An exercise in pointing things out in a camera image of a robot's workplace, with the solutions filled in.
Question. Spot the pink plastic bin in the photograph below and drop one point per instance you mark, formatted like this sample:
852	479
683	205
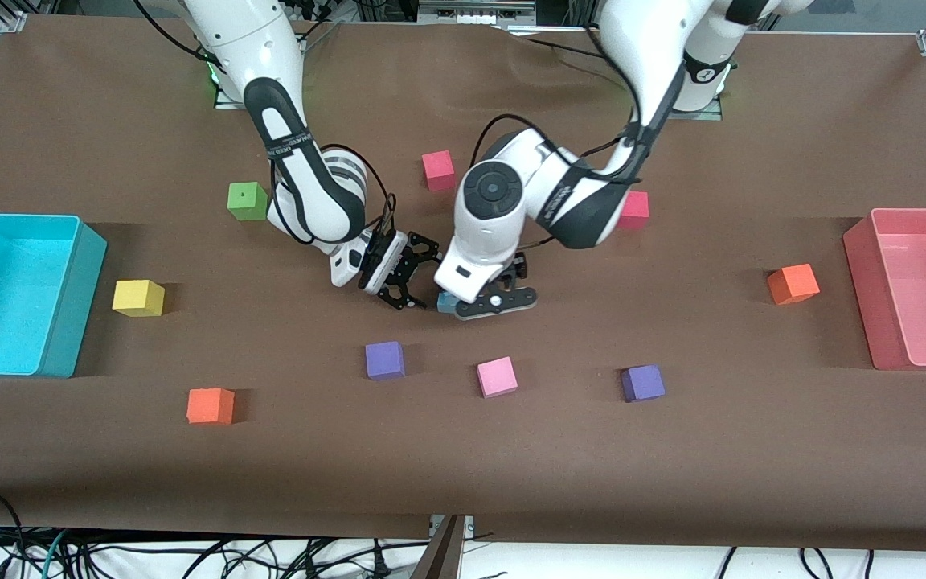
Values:
913	289

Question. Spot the teal plastic bin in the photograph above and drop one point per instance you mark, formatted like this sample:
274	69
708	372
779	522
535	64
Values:
21	297

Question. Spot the orange foam block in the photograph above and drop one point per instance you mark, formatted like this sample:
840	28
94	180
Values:
792	284
210	406

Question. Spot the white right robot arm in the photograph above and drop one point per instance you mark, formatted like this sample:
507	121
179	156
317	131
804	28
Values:
254	40

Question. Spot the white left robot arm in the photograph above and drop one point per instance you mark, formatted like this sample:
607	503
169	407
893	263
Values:
648	48

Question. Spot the dark metal stand bracket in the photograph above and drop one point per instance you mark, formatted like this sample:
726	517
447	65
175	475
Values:
443	555

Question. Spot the red foam block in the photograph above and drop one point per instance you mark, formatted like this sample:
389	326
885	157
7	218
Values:
438	170
637	211

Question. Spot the purple foam block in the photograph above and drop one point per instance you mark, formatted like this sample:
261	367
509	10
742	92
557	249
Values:
385	361
643	383

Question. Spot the pink foam block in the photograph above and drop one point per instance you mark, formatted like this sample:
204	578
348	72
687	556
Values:
497	377

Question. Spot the brown table mat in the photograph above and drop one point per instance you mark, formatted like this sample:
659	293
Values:
511	466

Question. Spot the grey metal frame beam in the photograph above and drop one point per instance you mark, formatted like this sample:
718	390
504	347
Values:
471	12

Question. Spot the green foam block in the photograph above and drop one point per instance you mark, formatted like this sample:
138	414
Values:
247	201

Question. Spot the yellow foam block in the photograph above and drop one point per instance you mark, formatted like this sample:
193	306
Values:
137	298

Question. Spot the light blue foam block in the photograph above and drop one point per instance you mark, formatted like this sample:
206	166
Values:
447	306

